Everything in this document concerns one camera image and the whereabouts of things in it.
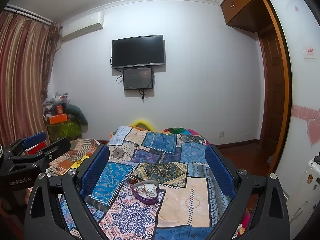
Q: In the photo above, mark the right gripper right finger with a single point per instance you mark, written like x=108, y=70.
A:
x=269, y=219

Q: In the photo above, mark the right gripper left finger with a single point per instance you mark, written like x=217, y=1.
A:
x=44, y=218

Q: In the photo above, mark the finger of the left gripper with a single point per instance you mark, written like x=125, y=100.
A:
x=47, y=152
x=32, y=141

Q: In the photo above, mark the purple heart jewelry tin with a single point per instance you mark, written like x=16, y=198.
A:
x=146, y=191

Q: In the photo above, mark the orange box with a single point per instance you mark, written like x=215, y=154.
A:
x=58, y=119

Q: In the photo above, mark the dark green round cushion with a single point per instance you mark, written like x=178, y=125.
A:
x=78, y=115

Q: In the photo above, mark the striped red curtain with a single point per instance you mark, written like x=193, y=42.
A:
x=27, y=54

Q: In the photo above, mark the patchwork bed quilt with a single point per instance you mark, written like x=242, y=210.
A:
x=190, y=201

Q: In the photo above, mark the yellow pillow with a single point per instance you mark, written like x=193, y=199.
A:
x=143, y=125

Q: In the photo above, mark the wooden door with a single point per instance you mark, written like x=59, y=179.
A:
x=276, y=105

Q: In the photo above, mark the white air conditioner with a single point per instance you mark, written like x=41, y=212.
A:
x=83, y=26

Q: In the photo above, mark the white wardrobe sliding door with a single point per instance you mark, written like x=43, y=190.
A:
x=301, y=32

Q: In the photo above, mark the wooden upper cabinet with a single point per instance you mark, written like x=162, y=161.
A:
x=249, y=15

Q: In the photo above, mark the wall power socket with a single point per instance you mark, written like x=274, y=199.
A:
x=221, y=134

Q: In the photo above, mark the small black wall monitor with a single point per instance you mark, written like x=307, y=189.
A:
x=140, y=78

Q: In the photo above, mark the black wall television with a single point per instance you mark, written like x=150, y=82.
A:
x=138, y=51

